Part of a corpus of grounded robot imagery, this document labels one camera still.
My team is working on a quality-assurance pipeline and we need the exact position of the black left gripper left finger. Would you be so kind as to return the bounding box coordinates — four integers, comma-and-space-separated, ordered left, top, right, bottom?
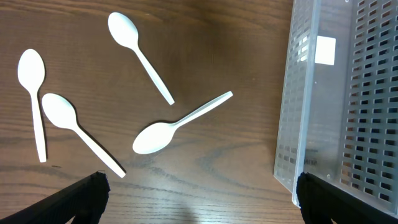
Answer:
1, 172, 110, 224

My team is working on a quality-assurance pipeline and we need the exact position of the white plastic spoon angled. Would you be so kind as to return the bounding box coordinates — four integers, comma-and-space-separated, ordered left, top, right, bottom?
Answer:
132, 91, 233, 154

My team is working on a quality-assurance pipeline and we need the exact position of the white plastic spoon far left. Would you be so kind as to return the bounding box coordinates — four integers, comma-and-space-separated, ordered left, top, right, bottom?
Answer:
17, 49, 47, 162

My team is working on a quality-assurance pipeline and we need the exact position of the white plastic spoon upper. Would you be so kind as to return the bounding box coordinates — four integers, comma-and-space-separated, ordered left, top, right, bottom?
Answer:
108, 12, 175, 105

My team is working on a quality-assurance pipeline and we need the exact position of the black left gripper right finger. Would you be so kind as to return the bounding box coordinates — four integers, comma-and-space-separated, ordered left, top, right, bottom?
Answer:
296, 172, 397, 224

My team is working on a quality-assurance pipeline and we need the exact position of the white plastic spoon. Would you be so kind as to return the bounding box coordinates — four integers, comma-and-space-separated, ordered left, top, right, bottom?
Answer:
17, 49, 47, 162
42, 93, 126, 178
108, 12, 175, 105

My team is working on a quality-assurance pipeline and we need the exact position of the clear plastic perforated basket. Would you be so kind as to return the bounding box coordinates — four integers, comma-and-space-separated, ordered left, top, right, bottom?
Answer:
274, 0, 397, 218

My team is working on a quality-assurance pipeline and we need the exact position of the white plastic spoon lower left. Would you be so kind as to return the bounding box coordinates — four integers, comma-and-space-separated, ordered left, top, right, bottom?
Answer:
42, 93, 126, 178

